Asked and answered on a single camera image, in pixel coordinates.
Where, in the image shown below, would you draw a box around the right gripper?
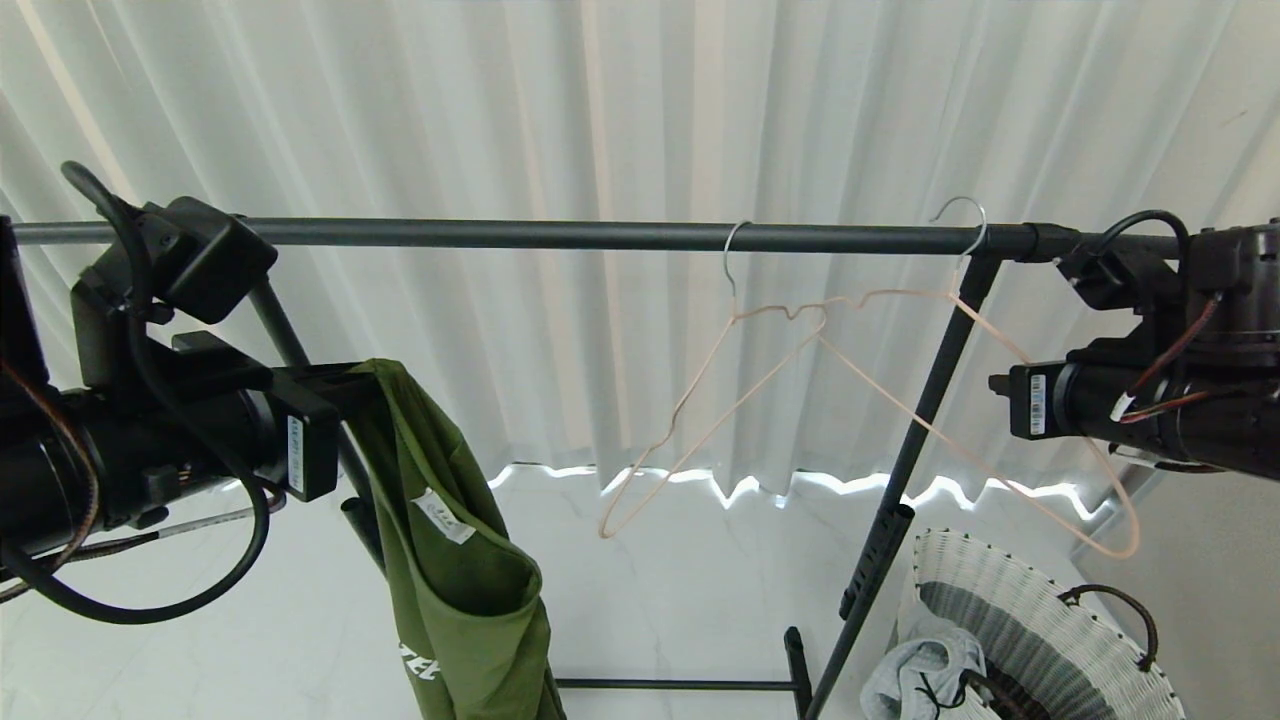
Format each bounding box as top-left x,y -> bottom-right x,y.
990,360 -> 1186,456

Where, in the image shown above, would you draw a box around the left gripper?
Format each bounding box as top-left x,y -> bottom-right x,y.
100,365 -> 341,526

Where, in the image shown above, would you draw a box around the green long-sleeved shirt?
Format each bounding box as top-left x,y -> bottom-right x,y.
345,358 -> 566,720

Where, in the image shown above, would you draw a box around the pink clothes hanger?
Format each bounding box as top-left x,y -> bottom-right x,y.
785,197 -> 1143,561
598,220 -> 831,541

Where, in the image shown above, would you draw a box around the pale grey shorts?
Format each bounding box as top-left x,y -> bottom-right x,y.
860,615 -> 991,720

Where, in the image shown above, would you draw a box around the white laundry basket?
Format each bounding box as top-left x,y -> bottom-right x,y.
895,530 -> 1191,720

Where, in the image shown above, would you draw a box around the black clothes rack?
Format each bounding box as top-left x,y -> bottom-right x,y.
0,215 -> 1201,720

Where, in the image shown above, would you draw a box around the white curtain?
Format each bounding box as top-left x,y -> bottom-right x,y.
0,0 -> 1280,501

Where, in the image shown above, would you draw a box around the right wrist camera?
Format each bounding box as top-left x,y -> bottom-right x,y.
1058,245 -> 1191,366

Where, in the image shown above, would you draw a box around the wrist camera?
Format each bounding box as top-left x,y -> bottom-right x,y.
1058,245 -> 1191,366
70,197 -> 279,393

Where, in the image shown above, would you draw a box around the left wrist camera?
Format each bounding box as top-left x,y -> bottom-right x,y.
70,197 -> 279,393

